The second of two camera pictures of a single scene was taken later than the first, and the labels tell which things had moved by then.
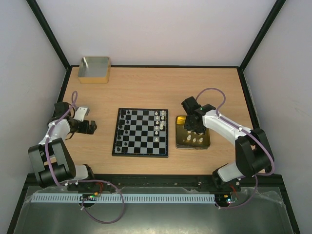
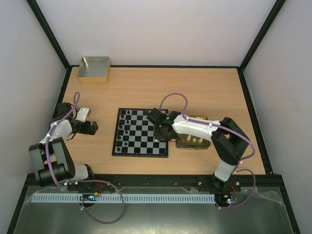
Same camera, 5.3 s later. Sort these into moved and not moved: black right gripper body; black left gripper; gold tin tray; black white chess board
Moved: black right gripper body
Not moved: black left gripper; black white chess board; gold tin tray
